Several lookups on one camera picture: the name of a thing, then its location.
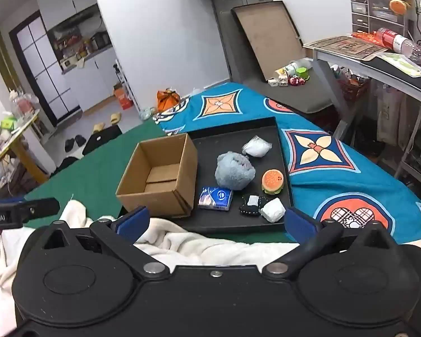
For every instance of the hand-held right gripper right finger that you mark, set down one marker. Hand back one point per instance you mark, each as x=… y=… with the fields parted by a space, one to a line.
x=298 y=223

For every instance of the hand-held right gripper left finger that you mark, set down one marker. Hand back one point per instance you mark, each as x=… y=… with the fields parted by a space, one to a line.
x=133 y=219

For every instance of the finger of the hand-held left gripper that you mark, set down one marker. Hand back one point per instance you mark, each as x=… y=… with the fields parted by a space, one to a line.
x=42 y=209

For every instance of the small white pouch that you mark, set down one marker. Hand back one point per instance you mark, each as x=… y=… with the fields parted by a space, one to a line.
x=273 y=210

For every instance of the brown cardboard box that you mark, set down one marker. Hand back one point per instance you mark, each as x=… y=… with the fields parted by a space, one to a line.
x=140 y=189

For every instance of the burger plush toy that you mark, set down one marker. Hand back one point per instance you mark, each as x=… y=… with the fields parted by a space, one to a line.
x=273 y=182

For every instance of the black heart-shaped pouch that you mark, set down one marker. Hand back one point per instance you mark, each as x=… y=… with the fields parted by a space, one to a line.
x=247 y=209

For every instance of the fluffy grey-blue plush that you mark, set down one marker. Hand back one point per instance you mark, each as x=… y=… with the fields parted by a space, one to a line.
x=231 y=172

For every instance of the blue tissue packet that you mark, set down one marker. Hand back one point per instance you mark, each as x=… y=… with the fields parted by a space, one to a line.
x=215 y=198

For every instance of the clear bag of white filling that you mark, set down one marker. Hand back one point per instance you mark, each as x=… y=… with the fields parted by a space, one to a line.
x=256 y=146

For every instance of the black shallow tray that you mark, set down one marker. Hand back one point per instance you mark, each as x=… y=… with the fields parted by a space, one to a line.
x=210 y=154

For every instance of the blue patterned blanket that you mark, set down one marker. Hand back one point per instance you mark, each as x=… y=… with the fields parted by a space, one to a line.
x=308 y=184

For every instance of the white fleece blanket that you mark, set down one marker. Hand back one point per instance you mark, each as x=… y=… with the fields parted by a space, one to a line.
x=182 y=245

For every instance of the yellow-legged table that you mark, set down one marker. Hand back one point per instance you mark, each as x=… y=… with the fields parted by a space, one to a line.
x=21 y=151

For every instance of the green cloth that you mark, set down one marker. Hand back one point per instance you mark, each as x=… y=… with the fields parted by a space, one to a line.
x=91 y=168

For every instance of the black slipper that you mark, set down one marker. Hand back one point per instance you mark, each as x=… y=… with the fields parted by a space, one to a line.
x=70 y=145
x=81 y=140

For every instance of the black dice stool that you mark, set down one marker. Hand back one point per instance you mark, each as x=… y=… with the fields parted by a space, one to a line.
x=101 y=140

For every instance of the yellow slipper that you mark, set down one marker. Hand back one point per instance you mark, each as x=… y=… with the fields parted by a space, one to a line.
x=115 y=117
x=99 y=127

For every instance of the orange cardboard box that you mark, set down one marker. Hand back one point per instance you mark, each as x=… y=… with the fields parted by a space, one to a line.
x=123 y=97

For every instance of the orange gift bag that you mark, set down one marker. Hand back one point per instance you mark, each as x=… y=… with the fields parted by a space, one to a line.
x=168 y=100

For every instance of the grey folding bench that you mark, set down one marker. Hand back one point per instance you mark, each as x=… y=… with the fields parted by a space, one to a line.
x=301 y=94

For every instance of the cream tote bag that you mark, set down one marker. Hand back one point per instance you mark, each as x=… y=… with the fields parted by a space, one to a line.
x=389 y=116

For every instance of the red toy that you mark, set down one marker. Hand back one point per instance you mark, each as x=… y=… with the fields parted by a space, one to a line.
x=296 y=81

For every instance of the white charger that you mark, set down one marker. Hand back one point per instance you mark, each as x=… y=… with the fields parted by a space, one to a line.
x=277 y=82

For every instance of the black-framed sliding door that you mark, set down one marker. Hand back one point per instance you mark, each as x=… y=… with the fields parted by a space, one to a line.
x=42 y=66

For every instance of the red basket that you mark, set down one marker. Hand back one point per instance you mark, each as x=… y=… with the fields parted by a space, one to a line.
x=354 y=89

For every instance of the green cup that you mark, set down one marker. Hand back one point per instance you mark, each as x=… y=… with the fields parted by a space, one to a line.
x=303 y=73

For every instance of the white kitchen cabinet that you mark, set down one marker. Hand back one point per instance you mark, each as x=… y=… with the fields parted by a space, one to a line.
x=91 y=66

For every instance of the grey desk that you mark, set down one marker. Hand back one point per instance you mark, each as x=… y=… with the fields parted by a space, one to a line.
x=351 y=64

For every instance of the brown printed board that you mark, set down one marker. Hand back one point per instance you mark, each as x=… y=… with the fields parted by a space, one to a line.
x=347 y=45

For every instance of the green printed plastic packet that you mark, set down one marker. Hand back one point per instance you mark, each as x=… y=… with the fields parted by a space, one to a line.
x=403 y=64

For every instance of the red label plastic bottle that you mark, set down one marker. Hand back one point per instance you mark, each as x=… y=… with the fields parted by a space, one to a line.
x=403 y=44

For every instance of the grey drawer organizer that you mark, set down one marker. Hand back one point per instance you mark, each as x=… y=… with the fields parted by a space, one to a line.
x=379 y=10

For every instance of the round orange plush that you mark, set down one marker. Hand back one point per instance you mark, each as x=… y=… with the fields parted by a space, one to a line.
x=398 y=7

